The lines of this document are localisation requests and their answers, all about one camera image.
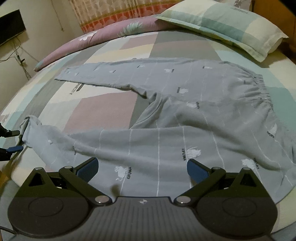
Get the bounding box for patchwork pastel bed sheet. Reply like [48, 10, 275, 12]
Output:
[1, 30, 295, 240]

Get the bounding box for checked pastel pillow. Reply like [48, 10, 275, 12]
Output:
[157, 1, 288, 62]

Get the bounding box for beige and red curtain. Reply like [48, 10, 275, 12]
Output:
[70, 0, 180, 33]

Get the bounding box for purple floral rolled quilt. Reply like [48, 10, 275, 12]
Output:
[34, 16, 179, 72]

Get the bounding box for wooden headboard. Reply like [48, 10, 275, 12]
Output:
[251, 1, 295, 63]

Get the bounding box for black wall television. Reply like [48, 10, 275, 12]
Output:
[0, 9, 26, 45]

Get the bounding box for grey patterned pyjama trousers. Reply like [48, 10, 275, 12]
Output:
[20, 58, 295, 202]

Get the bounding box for grey floral back pillow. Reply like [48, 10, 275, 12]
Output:
[216, 0, 252, 11]

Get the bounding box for wall power cables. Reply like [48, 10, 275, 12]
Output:
[0, 37, 40, 80]

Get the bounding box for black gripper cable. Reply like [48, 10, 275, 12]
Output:
[0, 224, 17, 235]

